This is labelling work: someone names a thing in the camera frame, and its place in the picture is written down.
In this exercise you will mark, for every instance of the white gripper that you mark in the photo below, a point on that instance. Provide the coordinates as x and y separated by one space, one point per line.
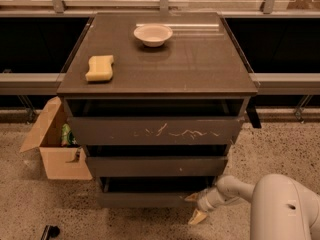
204 201

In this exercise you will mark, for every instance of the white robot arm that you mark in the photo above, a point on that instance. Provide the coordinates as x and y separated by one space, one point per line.
281 208

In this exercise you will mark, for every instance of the dark grey drawer cabinet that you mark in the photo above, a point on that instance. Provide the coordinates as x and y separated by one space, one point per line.
197 72

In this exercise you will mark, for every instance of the top scratched grey drawer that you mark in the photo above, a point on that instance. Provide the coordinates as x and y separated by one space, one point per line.
192 130

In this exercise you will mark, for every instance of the open cardboard box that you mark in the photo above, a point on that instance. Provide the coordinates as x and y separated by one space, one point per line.
60 163

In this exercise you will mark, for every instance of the black object on floor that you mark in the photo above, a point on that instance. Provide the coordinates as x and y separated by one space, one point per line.
50 232

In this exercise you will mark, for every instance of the green packet in box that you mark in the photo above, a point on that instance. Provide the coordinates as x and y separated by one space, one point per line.
67 137

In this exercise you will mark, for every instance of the yellow sponge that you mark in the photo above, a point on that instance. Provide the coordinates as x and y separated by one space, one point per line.
100 68

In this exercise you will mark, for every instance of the white ceramic bowl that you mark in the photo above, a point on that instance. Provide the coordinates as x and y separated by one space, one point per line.
153 35

